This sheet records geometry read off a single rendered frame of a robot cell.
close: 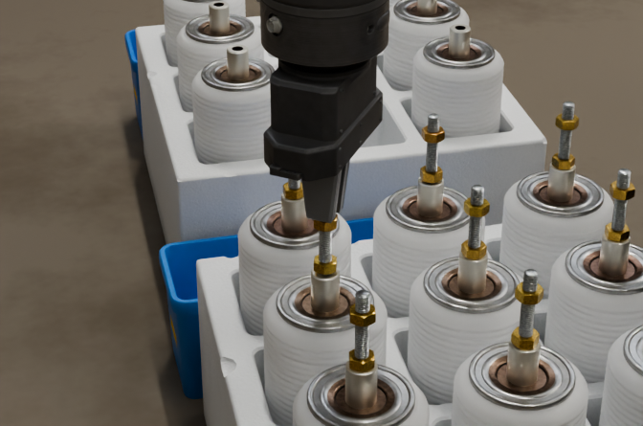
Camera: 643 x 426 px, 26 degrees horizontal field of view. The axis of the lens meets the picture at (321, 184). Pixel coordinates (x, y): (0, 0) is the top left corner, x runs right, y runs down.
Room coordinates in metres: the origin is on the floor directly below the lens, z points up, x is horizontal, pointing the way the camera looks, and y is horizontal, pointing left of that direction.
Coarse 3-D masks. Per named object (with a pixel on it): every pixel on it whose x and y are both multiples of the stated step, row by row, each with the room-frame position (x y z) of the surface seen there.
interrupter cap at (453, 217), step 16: (400, 192) 1.05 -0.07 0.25; (416, 192) 1.05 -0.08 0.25; (448, 192) 1.05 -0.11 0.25; (400, 208) 1.02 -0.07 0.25; (416, 208) 1.03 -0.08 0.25; (448, 208) 1.03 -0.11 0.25; (400, 224) 1.00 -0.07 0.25; (416, 224) 1.00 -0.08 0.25; (432, 224) 0.99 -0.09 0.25; (448, 224) 1.00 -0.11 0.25; (464, 224) 1.00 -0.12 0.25
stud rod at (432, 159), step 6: (432, 114) 1.02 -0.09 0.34; (432, 120) 1.02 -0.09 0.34; (438, 120) 1.02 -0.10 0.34; (432, 126) 1.02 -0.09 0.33; (438, 126) 1.02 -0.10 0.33; (432, 144) 1.02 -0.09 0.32; (432, 150) 1.02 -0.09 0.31; (426, 156) 1.02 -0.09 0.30; (432, 156) 1.02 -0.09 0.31; (426, 162) 1.02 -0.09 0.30; (432, 162) 1.02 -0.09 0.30; (426, 168) 1.02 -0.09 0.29; (432, 168) 1.02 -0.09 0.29
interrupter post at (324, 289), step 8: (312, 272) 0.88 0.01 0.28; (336, 272) 0.88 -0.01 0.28; (312, 280) 0.88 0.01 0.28; (320, 280) 0.87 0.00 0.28; (328, 280) 0.87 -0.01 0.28; (336, 280) 0.88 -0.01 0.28; (312, 288) 0.88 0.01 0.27; (320, 288) 0.87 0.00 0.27; (328, 288) 0.87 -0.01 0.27; (336, 288) 0.88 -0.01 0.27; (312, 296) 0.88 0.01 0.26; (320, 296) 0.87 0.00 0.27; (328, 296) 0.87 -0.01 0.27; (336, 296) 0.88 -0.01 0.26; (312, 304) 0.88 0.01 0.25; (320, 304) 0.87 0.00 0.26; (328, 304) 0.87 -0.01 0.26; (336, 304) 0.88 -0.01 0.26
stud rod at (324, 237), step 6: (324, 234) 0.88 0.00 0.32; (330, 234) 0.88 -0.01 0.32; (324, 240) 0.88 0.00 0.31; (330, 240) 0.88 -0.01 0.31; (324, 246) 0.88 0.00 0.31; (330, 246) 0.88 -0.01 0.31; (324, 252) 0.88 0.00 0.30; (330, 252) 0.88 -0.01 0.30; (324, 258) 0.88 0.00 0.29; (330, 258) 0.88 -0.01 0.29
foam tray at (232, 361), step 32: (352, 256) 1.06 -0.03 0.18; (224, 288) 1.01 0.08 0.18; (224, 320) 0.96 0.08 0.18; (544, 320) 0.97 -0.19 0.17; (224, 352) 0.91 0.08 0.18; (256, 352) 0.92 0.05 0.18; (224, 384) 0.89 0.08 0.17; (256, 384) 0.87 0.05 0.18; (224, 416) 0.90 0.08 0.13; (256, 416) 0.83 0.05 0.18; (448, 416) 0.83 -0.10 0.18
